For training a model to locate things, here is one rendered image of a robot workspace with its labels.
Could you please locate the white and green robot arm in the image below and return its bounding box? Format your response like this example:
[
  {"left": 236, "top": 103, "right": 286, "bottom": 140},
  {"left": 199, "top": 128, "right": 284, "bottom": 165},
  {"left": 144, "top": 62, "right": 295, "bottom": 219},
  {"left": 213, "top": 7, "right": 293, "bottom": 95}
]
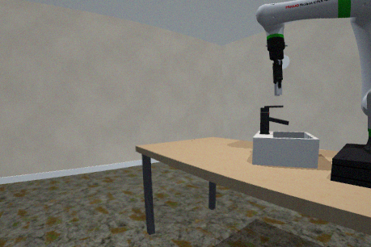
[{"left": 256, "top": 0, "right": 371, "bottom": 153}]

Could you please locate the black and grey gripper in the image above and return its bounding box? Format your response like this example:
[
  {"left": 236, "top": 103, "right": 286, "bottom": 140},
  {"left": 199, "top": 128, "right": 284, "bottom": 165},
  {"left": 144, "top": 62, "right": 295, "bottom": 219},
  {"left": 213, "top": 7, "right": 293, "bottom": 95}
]
[{"left": 269, "top": 48, "right": 284, "bottom": 96}]

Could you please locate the grey square basin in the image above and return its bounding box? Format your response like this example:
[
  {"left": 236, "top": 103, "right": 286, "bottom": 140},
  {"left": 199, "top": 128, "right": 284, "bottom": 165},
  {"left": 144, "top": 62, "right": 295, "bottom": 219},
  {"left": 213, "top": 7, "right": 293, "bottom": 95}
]
[{"left": 252, "top": 132, "right": 319, "bottom": 169}]

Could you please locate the black mixer tap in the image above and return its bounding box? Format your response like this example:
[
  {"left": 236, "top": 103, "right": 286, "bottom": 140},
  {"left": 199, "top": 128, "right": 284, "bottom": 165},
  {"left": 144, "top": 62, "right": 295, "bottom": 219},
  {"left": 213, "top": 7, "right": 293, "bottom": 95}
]
[{"left": 259, "top": 106, "right": 289, "bottom": 135}]

